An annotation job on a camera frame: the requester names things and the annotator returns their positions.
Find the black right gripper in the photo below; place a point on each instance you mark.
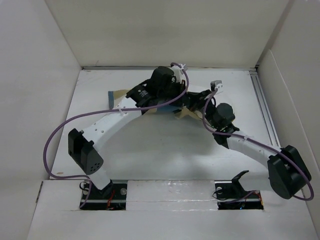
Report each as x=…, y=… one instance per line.
x=197, y=98

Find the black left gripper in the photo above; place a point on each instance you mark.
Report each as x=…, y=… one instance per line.
x=181, y=87

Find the plaid beige blue pillowcase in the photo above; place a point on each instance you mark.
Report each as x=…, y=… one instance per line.
x=115, y=96

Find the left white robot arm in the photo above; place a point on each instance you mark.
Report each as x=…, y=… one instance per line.
x=84, y=146

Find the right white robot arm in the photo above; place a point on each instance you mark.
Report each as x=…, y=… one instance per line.
x=287, y=172

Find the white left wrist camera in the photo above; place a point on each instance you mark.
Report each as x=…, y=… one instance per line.
x=178, y=68

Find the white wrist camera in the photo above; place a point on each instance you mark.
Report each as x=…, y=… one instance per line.
x=216, y=87
x=178, y=68

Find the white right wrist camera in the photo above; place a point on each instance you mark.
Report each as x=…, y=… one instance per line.
x=216, y=87

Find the aluminium rail right side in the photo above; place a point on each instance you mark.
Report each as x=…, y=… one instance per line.
x=266, y=115

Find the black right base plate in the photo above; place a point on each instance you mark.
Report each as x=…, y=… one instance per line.
x=230, y=195

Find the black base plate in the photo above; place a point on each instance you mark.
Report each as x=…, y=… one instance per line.
x=113, y=199
x=230, y=195

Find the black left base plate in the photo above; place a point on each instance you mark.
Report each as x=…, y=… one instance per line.
x=113, y=199

